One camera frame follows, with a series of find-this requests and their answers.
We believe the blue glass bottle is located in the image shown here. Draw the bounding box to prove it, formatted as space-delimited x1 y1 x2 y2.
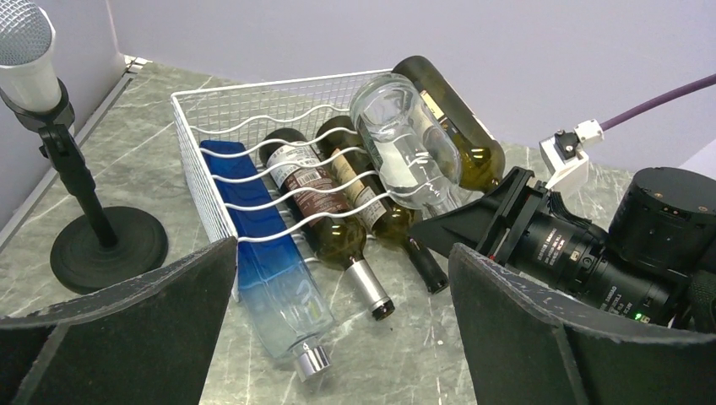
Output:
200 140 334 381

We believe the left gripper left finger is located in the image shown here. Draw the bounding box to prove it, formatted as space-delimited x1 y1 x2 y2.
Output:
1 237 237 404

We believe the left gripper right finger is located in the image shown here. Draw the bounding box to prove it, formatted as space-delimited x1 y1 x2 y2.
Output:
448 244 715 404

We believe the dark green wine bottle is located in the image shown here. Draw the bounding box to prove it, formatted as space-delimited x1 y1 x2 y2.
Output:
316 116 448 294

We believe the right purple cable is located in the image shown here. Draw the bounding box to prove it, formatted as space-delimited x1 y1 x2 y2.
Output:
598 73 716 132

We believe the black microphone on stand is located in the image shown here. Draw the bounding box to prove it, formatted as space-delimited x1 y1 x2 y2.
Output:
1 1 168 294

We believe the clear bottle silver cap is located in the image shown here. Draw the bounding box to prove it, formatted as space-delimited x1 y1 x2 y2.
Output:
350 73 462 217

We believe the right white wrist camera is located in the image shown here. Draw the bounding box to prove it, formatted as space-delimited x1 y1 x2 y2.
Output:
539 119 604 197

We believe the labelled dark wine bottle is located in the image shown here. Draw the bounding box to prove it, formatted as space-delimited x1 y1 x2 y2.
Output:
258 127 394 321

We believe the olive green wine bottle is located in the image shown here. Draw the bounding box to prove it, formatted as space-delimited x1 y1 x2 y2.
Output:
392 55 506 193

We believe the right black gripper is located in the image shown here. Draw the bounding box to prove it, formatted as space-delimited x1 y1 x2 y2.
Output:
408 166 551 266

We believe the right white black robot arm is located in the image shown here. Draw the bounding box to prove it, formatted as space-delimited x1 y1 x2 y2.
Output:
409 167 715 333

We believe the white wire wine rack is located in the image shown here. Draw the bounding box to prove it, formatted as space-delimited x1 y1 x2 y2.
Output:
170 67 426 264

